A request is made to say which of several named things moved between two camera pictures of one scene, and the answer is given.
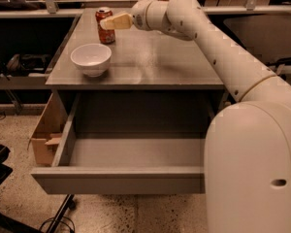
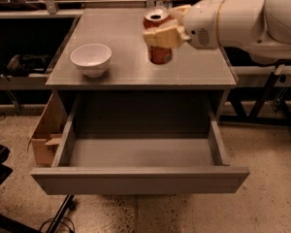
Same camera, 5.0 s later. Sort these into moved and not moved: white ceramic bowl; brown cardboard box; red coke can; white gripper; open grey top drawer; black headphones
Moved: white gripper; red coke can
Not moved: brown cardboard box; black headphones; open grey top drawer; white ceramic bowl
